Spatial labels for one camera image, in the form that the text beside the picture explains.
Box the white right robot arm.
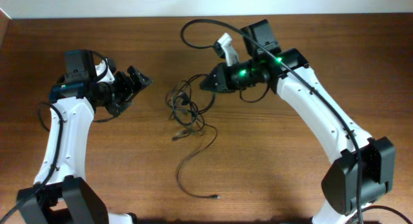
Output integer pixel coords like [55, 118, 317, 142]
[200, 19, 396, 223]

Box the black cable with USB-A plug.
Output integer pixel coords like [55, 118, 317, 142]
[175, 123, 221, 199]

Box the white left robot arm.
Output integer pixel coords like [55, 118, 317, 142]
[16, 50, 152, 223]

